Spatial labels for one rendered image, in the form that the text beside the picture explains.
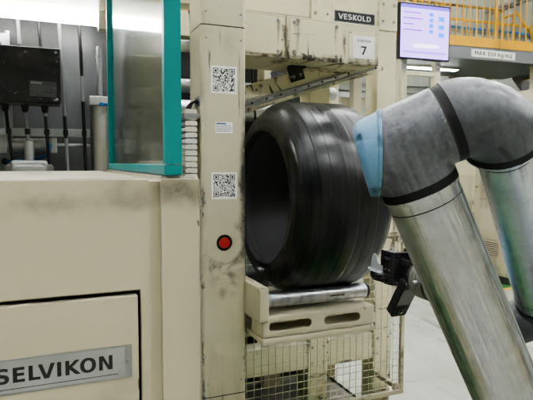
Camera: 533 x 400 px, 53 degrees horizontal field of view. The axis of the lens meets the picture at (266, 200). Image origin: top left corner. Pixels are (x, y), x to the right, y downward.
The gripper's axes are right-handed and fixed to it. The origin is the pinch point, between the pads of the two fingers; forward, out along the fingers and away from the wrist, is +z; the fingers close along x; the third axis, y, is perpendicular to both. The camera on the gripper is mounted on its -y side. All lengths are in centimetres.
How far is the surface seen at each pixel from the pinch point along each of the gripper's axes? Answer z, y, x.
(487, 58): 534, 199, -566
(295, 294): 16.6, -8.6, 14.6
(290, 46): 49, 68, 1
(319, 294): 16.2, -9.4, 7.2
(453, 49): 538, 207, -502
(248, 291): 20.8, -7.8, 27.1
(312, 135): 9.9, 35.7, 13.2
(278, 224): 57, 7, 2
